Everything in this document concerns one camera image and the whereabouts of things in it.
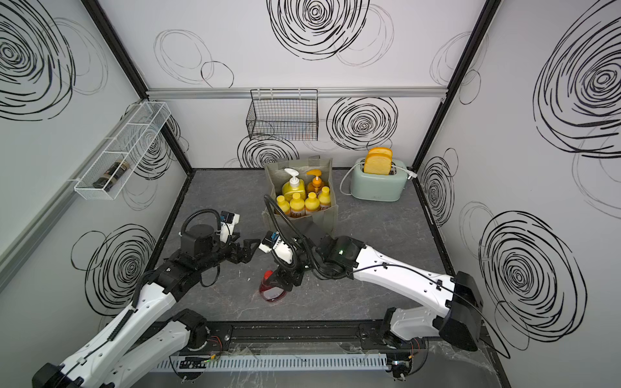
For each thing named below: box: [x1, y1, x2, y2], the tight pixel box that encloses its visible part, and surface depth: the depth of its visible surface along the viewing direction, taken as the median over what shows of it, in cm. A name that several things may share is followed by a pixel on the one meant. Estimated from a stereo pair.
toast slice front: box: [363, 151, 393, 176], surface depth 99 cm
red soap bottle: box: [258, 269, 288, 302], surface depth 78 cm
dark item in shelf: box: [92, 160, 130, 192], surface depth 68 cm
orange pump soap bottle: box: [305, 168, 325, 195], surface depth 89 cm
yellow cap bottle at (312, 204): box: [304, 191, 321, 213], surface depth 84 cm
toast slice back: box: [367, 147, 394, 157], surface depth 98 cm
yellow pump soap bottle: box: [282, 168, 306, 202], surface depth 87 cm
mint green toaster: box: [350, 158, 409, 203], surface depth 104 cm
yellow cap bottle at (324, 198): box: [318, 185, 331, 211], surface depth 85 cm
